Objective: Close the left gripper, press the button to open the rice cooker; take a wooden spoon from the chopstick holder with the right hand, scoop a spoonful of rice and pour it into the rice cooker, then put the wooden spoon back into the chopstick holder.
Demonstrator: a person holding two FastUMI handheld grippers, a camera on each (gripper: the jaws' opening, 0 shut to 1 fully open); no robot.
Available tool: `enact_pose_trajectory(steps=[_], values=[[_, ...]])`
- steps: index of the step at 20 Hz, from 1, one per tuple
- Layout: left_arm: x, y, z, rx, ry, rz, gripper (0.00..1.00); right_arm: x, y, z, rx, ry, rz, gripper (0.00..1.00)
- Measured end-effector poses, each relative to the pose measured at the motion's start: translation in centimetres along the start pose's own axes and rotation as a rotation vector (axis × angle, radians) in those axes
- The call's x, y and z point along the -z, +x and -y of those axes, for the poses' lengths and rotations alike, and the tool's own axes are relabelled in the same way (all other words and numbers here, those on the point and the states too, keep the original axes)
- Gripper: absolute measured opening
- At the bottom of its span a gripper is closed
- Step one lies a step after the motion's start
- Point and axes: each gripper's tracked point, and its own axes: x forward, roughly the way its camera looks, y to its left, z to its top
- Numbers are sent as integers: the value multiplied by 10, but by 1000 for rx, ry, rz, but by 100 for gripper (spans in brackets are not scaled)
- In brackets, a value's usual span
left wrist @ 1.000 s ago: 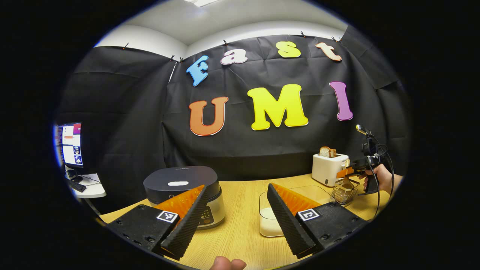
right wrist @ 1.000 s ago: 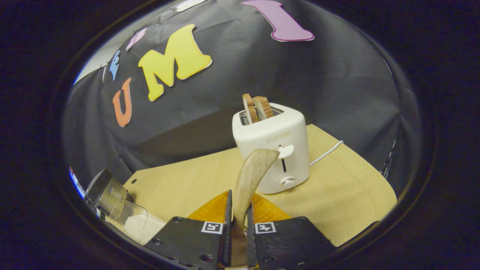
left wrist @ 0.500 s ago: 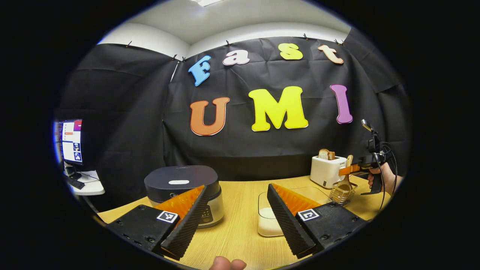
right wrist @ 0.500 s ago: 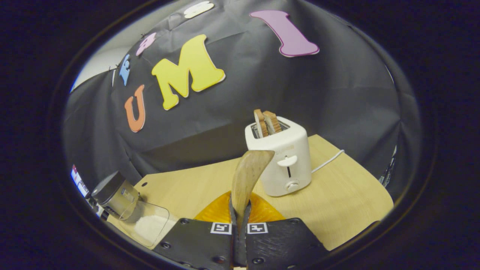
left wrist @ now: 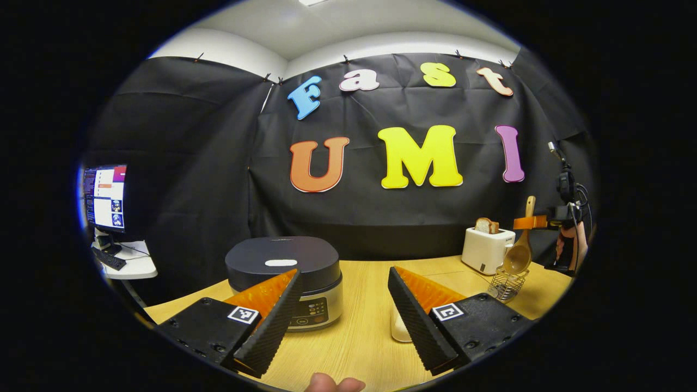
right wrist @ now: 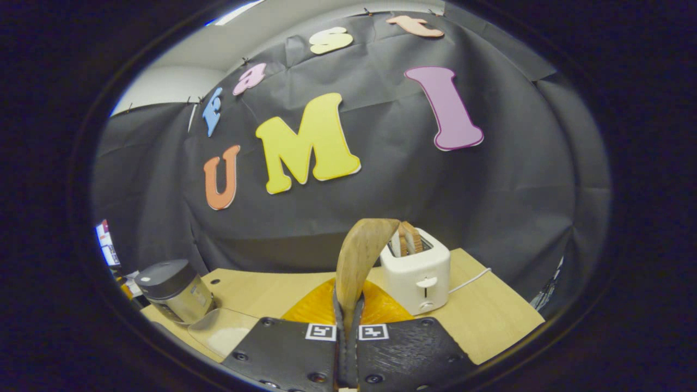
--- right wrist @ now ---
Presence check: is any clear plastic rice container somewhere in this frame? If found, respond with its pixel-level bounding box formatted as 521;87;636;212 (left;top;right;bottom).
188;308;262;359

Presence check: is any computer monitor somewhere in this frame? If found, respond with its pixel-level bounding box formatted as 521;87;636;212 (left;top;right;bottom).
95;219;121;267

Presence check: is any bread slice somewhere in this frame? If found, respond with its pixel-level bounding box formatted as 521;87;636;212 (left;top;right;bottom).
398;220;424;255

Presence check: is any white toaster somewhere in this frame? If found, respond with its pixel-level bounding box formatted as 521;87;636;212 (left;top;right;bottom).
380;228;451;316

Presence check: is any silver black rice cooker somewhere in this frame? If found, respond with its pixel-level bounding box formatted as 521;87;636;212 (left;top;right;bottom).
134;259;216;326

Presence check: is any white toaster cable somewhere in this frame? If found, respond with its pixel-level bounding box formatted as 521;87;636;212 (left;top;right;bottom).
448;267;492;295

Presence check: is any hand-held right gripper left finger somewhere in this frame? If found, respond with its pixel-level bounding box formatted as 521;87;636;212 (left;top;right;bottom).
221;278;349;392

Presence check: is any wooden spoon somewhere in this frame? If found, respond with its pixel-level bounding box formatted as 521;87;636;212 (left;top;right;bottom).
335;218;401;327

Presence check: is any ceiling light panel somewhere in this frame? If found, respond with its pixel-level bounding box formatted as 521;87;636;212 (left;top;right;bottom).
204;0;267;27

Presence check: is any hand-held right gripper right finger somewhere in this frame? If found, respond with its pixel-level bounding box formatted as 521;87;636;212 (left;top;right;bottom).
348;278;475;392

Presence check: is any black backdrop cloth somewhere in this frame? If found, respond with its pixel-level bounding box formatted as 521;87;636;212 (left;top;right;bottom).
90;8;613;322

